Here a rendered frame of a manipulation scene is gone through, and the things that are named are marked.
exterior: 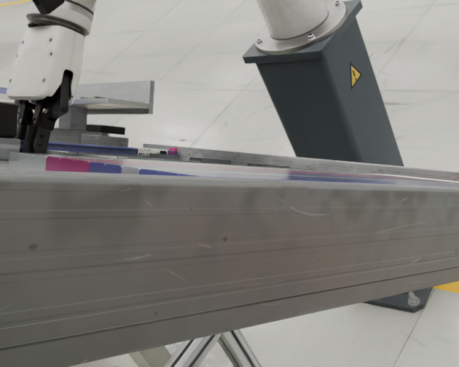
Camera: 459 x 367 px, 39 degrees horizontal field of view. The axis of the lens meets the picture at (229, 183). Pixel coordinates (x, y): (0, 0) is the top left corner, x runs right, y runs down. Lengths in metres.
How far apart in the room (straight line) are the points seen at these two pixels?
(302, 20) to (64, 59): 0.54
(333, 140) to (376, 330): 0.49
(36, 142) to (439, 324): 1.03
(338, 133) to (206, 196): 1.10
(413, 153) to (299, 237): 1.78
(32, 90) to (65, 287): 0.67
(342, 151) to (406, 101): 0.97
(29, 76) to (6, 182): 0.69
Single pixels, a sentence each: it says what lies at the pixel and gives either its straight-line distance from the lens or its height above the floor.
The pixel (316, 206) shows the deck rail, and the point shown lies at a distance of 0.31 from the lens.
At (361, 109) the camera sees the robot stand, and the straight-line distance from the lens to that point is 1.37.
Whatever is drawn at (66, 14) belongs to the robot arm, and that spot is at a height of 1.01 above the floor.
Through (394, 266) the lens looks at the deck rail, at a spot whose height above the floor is 0.95.
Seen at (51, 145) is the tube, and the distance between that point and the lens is 0.91.
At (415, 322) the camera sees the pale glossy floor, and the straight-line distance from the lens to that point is 1.60.
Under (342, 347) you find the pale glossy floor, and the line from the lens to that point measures 1.61.
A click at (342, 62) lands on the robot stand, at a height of 0.63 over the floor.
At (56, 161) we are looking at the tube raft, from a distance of 0.38.
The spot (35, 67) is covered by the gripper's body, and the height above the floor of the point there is 0.98.
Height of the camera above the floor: 1.22
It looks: 33 degrees down
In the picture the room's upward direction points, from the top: 28 degrees counter-clockwise
